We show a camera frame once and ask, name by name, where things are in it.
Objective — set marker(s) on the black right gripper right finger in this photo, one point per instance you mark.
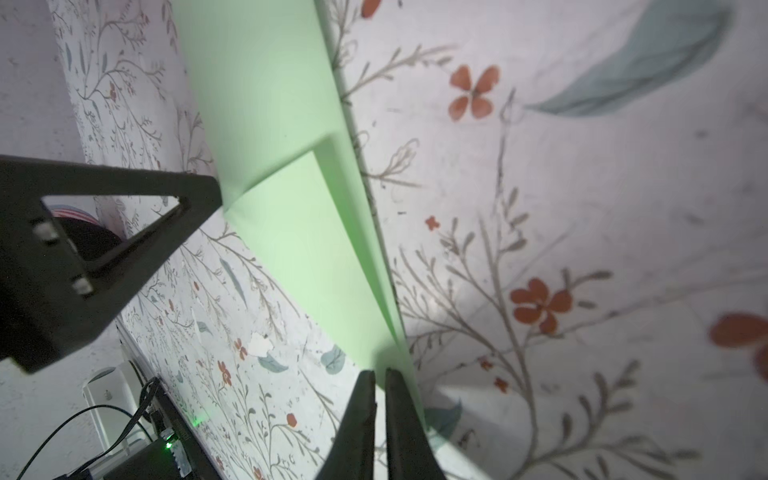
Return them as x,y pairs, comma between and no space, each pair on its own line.
409,456

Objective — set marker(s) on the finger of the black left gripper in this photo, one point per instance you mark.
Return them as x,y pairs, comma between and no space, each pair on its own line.
54,302

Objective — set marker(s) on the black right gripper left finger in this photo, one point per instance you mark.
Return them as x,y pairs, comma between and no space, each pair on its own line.
351,456

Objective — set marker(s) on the light green paper sheet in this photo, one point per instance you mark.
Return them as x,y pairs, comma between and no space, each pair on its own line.
290,181

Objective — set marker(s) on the striped hat doll plush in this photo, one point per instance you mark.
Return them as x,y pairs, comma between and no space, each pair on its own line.
89,237

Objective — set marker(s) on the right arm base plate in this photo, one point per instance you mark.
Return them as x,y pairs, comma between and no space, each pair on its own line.
176,453

